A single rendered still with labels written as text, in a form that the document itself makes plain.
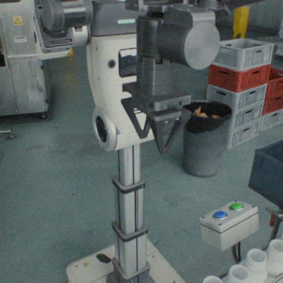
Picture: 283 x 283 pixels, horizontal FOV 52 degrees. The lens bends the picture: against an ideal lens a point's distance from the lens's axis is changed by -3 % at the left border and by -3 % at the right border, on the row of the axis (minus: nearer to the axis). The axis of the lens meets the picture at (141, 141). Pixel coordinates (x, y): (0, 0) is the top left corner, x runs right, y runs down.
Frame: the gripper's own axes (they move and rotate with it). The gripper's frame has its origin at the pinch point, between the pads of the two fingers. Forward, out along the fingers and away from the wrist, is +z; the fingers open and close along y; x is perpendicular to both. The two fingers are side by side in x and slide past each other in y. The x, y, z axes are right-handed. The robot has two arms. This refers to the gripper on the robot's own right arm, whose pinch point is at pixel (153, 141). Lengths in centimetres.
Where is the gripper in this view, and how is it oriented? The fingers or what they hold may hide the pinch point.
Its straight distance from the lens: 50.2
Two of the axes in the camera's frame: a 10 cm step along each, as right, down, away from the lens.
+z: -0.1, 8.8, 4.7
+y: 5.2, 4.0, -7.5
